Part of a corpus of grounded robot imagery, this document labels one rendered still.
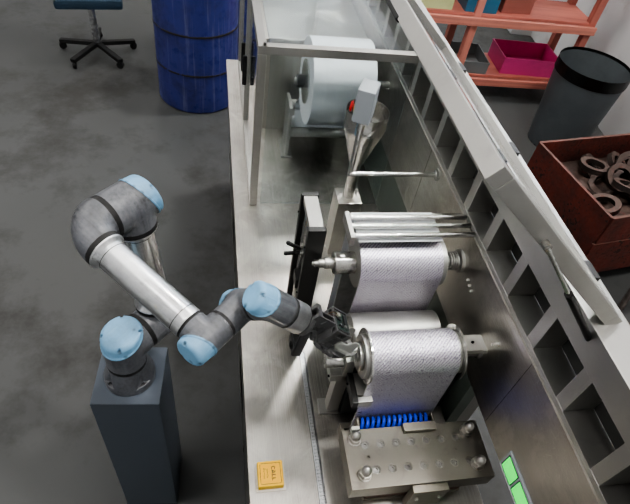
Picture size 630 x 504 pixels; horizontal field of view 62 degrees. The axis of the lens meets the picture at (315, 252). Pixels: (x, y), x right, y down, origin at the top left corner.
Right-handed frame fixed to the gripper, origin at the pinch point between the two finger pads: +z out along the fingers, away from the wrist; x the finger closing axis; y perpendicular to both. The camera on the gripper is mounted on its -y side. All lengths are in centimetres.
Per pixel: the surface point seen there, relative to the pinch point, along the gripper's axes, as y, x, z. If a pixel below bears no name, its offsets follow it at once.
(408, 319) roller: 10.2, 11.1, 17.7
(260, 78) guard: 6, 95, -27
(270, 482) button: -39.1, -19.2, 7.2
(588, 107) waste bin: 102, 252, 243
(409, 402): -1.1, -7.1, 26.1
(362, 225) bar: 17.7, 26.7, -7.8
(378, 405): -7.2, -7.1, 19.5
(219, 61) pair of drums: -81, 305, 32
